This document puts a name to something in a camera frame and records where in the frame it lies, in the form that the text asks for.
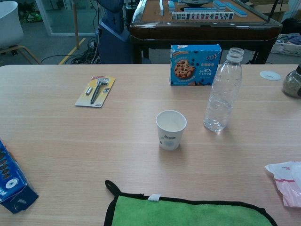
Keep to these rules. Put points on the long blue sandwich cookie box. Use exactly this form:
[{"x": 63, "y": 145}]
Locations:
[{"x": 11, "y": 186}]

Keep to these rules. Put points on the razor in yellow blister pack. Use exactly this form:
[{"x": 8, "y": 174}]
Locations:
[{"x": 94, "y": 94}]

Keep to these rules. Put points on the transparent plastic water bottle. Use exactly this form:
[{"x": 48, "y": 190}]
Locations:
[{"x": 222, "y": 94}]

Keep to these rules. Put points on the dark wooden mahjong table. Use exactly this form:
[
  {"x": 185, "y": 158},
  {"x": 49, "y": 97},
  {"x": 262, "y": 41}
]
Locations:
[{"x": 202, "y": 31}]

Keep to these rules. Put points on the wooden pole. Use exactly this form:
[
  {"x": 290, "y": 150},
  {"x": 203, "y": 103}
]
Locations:
[{"x": 75, "y": 26}]

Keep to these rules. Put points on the white paper cup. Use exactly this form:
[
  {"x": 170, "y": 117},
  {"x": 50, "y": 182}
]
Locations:
[{"x": 170, "y": 139}]

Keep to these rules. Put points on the row of white mahjong tiles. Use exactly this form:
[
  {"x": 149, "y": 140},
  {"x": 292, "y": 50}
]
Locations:
[{"x": 202, "y": 16}]

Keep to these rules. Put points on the white plastic laundry basket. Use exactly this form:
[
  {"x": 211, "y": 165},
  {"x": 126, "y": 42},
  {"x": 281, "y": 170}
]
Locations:
[{"x": 288, "y": 47}]

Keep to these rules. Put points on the white chair with wooden legs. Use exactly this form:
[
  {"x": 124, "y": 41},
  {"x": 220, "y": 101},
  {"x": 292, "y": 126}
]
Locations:
[{"x": 8, "y": 26}]

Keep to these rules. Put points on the green cloth with black trim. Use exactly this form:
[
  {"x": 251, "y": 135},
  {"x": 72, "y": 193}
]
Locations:
[{"x": 183, "y": 214}]

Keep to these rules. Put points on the pink and white plastic bag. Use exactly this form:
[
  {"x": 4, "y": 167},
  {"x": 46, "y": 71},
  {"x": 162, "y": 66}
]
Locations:
[{"x": 288, "y": 183}]

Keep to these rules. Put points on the glass jar with black lid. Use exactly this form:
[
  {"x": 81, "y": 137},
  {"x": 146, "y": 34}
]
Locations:
[{"x": 294, "y": 84}]

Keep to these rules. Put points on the blue chocolate chip cookie box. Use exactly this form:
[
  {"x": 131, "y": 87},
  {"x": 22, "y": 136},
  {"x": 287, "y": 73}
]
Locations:
[{"x": 195, "y": 68}]

